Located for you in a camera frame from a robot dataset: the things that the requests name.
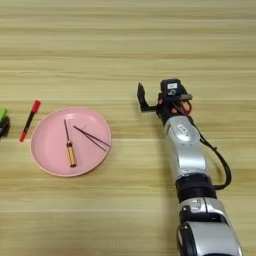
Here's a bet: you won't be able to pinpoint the right gripper labelled black box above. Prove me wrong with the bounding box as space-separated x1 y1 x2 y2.
160 78 183 98

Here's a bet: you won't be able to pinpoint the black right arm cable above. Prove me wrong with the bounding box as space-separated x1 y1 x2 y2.
187 115 233 191

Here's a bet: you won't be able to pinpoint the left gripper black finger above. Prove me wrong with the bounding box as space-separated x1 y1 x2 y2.
0 114 11 140

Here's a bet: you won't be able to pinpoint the red and black marker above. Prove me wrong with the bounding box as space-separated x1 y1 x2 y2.
18 99 42 143

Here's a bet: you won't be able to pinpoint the yellow handled screwdriver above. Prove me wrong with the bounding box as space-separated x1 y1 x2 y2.
63 119 78 168

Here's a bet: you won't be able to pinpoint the black tweezers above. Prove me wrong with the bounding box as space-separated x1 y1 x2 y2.
72 125 112 153

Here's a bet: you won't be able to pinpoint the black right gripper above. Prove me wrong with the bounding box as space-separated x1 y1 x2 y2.
136 82 194 127

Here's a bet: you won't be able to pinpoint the pink round plate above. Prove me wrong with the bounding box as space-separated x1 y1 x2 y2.
30 106 113 178

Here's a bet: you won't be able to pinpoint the green rectangular block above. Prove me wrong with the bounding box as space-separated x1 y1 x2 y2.
0 107 9 123

